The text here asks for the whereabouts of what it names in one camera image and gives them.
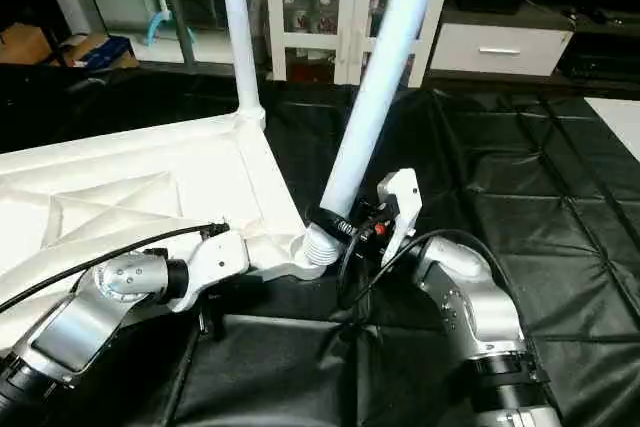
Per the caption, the white plastic table top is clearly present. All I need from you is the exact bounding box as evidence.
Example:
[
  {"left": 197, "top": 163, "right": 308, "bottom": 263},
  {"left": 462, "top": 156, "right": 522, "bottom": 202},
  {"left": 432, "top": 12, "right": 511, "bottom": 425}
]
[{"left": 0, "top": 112, "right": 336, "bottom": 353}]

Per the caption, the black work mat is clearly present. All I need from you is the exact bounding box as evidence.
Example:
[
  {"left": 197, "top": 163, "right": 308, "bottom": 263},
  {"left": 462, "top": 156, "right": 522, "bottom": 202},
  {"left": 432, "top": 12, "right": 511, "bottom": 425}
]
[{"left": 0, "top": 62, "right": 640, "bottom": 427}]

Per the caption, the white glass-door cabinet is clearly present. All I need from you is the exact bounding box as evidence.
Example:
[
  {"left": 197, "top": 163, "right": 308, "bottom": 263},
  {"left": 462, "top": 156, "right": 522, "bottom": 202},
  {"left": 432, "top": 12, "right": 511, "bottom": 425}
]
[{"left": 262, "top": 0, "right": 459, "bottom": 88}]

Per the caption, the white drawer unit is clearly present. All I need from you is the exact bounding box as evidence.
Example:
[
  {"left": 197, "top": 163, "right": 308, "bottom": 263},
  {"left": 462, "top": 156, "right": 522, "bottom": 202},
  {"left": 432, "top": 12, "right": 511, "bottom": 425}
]
[{"left": 430, "top": 22, "right": 576, "bottom": 78}]

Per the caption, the white flat board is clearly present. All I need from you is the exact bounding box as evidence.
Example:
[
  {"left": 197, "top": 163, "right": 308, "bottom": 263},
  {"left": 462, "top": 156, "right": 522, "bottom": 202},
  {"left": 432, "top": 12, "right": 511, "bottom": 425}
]
[{"left": 585, "top": 97, "right": 640, "bottom": 163}]

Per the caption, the blue plastic bag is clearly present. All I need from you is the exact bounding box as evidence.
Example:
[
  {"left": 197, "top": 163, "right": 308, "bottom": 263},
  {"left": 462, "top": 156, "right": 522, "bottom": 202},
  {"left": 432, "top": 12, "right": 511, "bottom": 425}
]
[{"left": 70, "top": 35, "right": 136, "bottom": 70}]

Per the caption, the brown cardboard box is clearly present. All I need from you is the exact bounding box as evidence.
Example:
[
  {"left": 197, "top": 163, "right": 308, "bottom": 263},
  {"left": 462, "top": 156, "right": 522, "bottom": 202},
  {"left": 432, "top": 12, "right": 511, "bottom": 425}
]
[{"left": 0, "top": 22, "right": 51, "bottom": 66}]

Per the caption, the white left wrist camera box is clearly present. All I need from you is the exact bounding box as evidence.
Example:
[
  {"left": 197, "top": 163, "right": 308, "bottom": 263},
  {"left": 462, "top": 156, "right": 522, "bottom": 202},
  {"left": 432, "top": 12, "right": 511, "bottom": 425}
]
[{"left": 172, "top": 229, "right": 251, "bottom": 313}]

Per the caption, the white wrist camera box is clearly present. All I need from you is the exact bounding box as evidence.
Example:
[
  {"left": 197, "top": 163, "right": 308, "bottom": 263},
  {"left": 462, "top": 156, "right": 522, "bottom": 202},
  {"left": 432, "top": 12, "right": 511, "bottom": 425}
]
[
  {"left": 172, "top": 229, "right": 251, "bottom": 313},
  {"left": 376, "top": 168, "right": 421, "bottom": 268}
]

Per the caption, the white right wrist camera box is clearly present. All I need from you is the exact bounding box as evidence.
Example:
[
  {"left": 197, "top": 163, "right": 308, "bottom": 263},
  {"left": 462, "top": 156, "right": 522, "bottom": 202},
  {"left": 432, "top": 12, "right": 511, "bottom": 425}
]
[{"left": 376, "top": 168, "right": 421, "bottom": 268}]

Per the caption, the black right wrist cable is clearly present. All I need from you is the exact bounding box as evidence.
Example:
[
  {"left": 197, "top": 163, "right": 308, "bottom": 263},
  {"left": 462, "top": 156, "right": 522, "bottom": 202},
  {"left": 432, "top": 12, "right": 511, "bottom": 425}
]
[{"left": 335, "top": 217, "right": 501, "bottom": 313}]

